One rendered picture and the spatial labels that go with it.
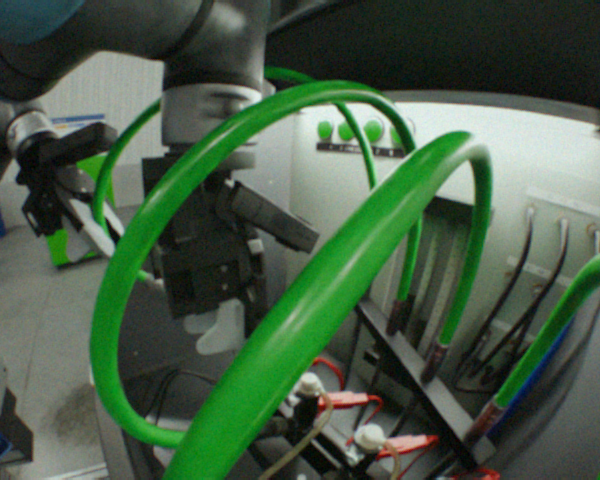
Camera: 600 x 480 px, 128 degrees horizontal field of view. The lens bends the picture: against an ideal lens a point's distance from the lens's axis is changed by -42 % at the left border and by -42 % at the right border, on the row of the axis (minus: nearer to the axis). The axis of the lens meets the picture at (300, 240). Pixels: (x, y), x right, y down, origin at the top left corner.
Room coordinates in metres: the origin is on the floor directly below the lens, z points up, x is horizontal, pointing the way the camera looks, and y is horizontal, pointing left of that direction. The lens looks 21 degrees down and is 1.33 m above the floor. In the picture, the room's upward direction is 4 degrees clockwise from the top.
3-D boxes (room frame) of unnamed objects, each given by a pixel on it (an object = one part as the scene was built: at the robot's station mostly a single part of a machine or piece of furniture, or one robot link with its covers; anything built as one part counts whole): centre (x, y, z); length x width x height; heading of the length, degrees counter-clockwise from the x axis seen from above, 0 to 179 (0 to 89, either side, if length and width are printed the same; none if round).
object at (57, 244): (2.55, 2.98, 0.65); 0.95 x 0.86 x 1.30; 138
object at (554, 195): (0.22, -0.32, 1.21); 0.13 x 0.03 x 0.31; 42
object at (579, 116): (0.40, -0.16, 1.43); 0.54 x 0.03 x 0.02; 42
